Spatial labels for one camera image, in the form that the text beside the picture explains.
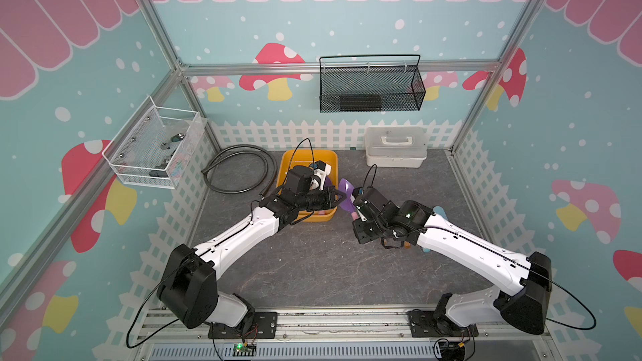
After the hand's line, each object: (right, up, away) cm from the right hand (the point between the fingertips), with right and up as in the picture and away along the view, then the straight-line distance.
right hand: (357, 228), depth 75 cm
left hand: (-3, +8, +2) cm, 9 cm away
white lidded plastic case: (+20, +29, +31) cm, 47 cm away
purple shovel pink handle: (-9, +13, +27) cm, 31 cm away
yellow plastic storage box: (-27, +23, +34) cm, 49 cm away
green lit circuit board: (-34, -35, -3) cm, 49 cm away
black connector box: (+26, -33, -6) cm, 42 cm away
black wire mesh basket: (+7, +52, +20) cm, 56 cm away
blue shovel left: (+36, +2, +24) cm, 43 cm away
